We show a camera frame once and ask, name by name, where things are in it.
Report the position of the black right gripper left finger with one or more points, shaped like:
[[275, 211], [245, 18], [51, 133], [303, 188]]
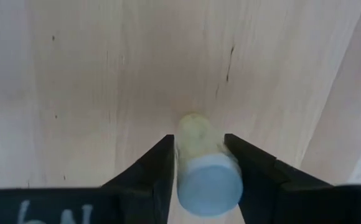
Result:
[[149, 180]]

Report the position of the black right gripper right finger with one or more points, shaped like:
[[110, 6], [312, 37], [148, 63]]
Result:
[[270, 193]]

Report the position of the beige box with cups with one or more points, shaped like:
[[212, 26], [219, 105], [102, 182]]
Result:
[[105, 77]]

